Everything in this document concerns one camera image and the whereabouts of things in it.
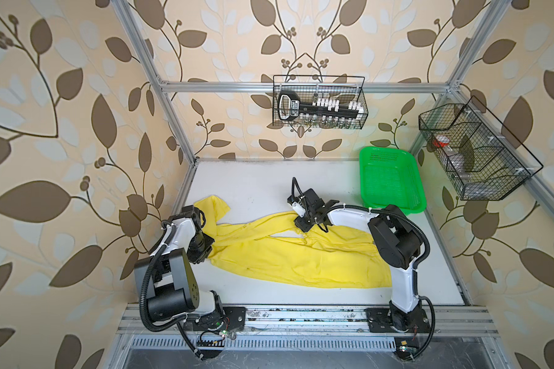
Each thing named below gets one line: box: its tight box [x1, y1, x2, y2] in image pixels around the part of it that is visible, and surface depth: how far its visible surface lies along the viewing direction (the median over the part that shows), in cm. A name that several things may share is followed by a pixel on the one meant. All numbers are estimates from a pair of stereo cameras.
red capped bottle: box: [432, 134, 451, 148], surface depth 84 cm
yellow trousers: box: [194, 195, 392, 289], surface depth 90 cm
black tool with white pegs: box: [277, 89, 363, 121], surface depth 85 cm
